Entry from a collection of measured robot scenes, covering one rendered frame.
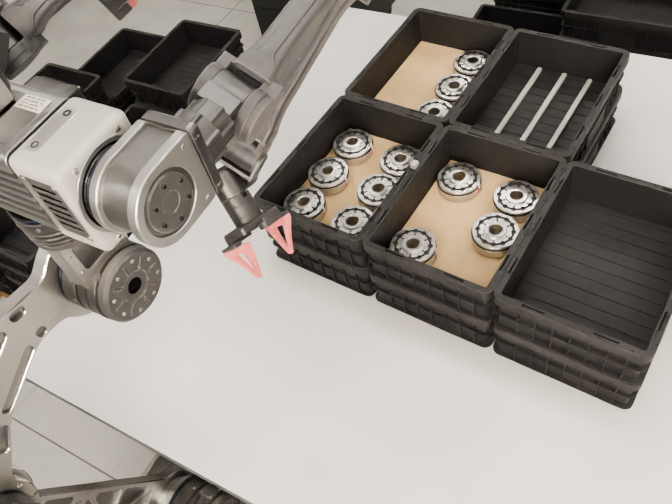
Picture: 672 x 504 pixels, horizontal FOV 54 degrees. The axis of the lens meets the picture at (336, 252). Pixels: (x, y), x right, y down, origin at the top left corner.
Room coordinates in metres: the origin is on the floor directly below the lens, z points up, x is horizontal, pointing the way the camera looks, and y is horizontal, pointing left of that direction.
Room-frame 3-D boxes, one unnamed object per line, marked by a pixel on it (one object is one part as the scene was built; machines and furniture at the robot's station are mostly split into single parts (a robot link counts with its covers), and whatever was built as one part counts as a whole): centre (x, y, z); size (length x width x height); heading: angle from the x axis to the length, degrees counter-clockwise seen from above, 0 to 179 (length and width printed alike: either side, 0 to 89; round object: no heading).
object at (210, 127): (0.72, 0.14, 1.45); 0.09 x 0.08 x 0.12; 49
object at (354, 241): (1.13, -0.09, 0.92); 0.40 x 0.30 x 0.02; 134
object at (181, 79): (2.28, 0.36, 0.37); 0.40 x 0.30 x 0.45; 139
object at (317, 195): (1.11, 0.04, 0.86); 0.10 x 0.10 x 0.01
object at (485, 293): (0.92, -0.30, 0.92); 0.40 x 0.30 x 0.02; 134
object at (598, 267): (0.70, -0.51, 0.87); 0.40 x 0.30 x 0.11; 134
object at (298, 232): (1.13, -0.09, 0.87); 0.40 x 0.30 x 0.11; 134
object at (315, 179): (1.19, -0.04, 0.86); 0.10 x 0.10 x 0.01
